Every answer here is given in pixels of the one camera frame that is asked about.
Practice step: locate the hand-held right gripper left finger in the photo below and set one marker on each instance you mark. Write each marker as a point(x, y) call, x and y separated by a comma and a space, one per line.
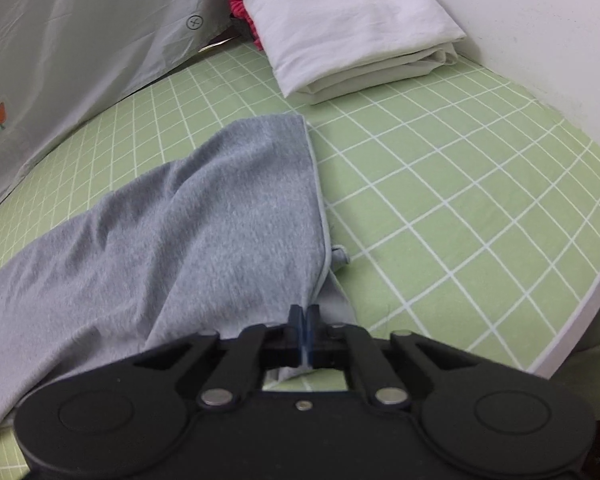
point(295, 332)

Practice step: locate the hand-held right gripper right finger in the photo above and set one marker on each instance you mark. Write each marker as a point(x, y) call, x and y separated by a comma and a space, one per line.
point(310, 332)

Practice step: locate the grey garment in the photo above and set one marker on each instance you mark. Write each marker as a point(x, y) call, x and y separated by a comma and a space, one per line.
point(180, 235)

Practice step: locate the green grid bed sheet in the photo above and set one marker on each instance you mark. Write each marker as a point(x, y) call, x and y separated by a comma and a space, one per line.
point(455, 210)

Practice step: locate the white mattress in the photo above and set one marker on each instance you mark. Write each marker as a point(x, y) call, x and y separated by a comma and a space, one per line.
point(580, 325)

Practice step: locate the white folded sheet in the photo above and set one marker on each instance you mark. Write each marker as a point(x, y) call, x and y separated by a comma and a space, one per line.
point(340, 20)

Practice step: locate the red checked garment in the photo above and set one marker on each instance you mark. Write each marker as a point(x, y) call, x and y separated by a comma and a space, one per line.
point(242, 12)

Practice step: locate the grey carrot print sheet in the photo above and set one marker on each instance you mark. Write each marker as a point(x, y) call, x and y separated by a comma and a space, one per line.
point(80, 35)

